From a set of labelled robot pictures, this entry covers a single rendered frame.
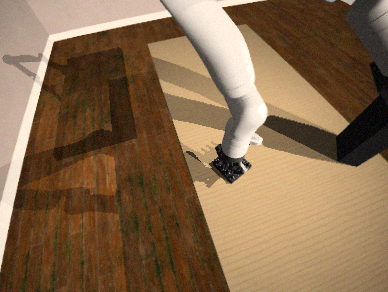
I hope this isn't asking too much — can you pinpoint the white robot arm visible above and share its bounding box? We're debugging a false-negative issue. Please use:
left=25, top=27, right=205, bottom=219
left=160, top=0, right=388, bottom=158

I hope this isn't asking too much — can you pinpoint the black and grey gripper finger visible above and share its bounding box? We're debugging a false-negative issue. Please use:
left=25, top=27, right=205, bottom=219
left=228, top=162, right=249, bottom=174
left=215, top=143, right=229, bottom=170

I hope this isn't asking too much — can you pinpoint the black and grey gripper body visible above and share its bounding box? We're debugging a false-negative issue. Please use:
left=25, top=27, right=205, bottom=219
left=221, top=147, right=245, bottom=166

